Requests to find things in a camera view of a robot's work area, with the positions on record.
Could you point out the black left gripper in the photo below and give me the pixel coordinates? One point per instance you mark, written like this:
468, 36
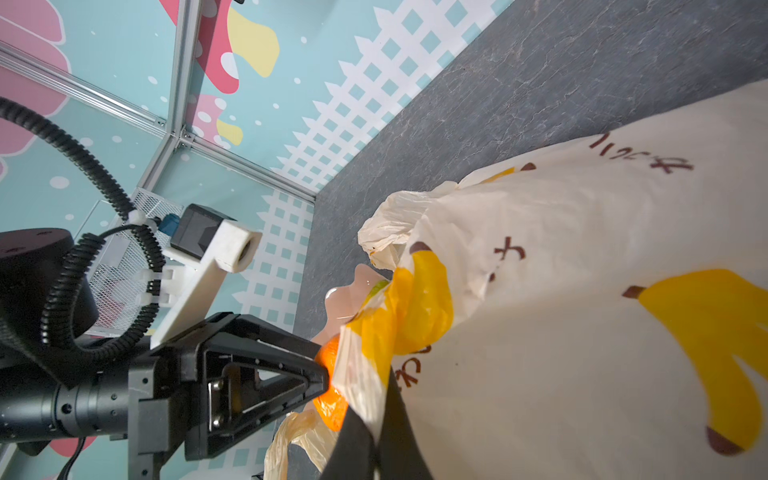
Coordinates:
242, 373

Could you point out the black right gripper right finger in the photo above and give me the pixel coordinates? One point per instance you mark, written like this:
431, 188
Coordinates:
399, 457

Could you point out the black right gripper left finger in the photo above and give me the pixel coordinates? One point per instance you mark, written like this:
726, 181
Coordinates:
353, 457

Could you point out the orange tangerine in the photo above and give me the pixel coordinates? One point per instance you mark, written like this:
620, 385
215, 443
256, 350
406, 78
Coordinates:
331, 406

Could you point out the beige plastic bag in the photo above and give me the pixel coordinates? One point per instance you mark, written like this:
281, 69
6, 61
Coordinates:
595, 309

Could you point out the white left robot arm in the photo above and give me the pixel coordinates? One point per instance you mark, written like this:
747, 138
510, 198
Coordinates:
57, 384

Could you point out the pink scalloped fruit bowl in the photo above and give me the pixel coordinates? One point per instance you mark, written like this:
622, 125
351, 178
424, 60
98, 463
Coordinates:
343, 303

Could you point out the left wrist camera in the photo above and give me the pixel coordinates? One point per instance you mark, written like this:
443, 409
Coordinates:
206, 247

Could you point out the white wire wall basket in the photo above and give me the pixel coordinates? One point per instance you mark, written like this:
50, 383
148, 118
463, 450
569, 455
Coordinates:
114, 278

